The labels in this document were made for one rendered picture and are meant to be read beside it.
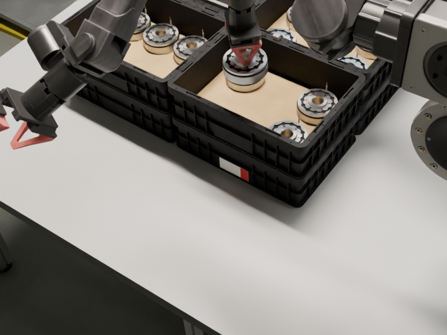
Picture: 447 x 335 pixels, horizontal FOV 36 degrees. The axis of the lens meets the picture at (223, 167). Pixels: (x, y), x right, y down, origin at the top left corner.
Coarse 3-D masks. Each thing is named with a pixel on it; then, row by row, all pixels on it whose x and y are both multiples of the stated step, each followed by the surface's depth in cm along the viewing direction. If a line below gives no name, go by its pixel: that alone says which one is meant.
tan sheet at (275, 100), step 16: (224, 80) 182; (272, 80) 181; (288, 80) 181; (208, 96) 178; (224, 96) 178; (240, 96) 178; (256, 96) 177; (272, 96) 177; (288, 96) 177; (240, 112) 174; (256, 112) 173; (272, 112) 173; (288, 112) 173
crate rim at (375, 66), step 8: (264, 0) 189; (256, 8) 186; (264, 32) 179; (280, 40) 177; (288, 40) 176; (304, 48) 174; (344, 64) 169; (352, 64) 169; (376, 64) 168; (368, 72) 166
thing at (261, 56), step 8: (248, 48) 157; (224, 56) 155; (232, 56) 156; (256, 56) 155; (264, 56) 154; (224, 64) 154; (232, 64) 153; (256, 64) 153; (264, 64) 153; (232, 72) 152; (240, 72) 152; (248, 72) 151; (256, 72) 152
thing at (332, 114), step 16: (224, 32) 180; (208, 48) 176; (288, 48) 174; (192, 64) 172; (336, 64) 169; (176, 80) 168; (176, 96) 167; (192, 96) 164; (352, 96) 163; (224, 112) 160; (336, 112) 158; (256, 128) 156; (320, 128) 154; (288, 144) 152; (304, 144) 151
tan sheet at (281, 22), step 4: (284, 16) 200; (280, 20) 199; (284, 20) 199; (276, 24) 198; (280, 24) 198; (284, 24) 197; (272, 28) 196; (284, 28) 196; (288, 28) 196; (292, 32) 195; (296, 32) 195; (296, 36) 193; (300, 36) 193; (300, 40) 192; (304, 40) 192; (304, 44) 191; (352, 52) 188; (356, 52) 187; (360, 56) 186; (368, 60) 185; (372, 60) 185; (368, 64) 184
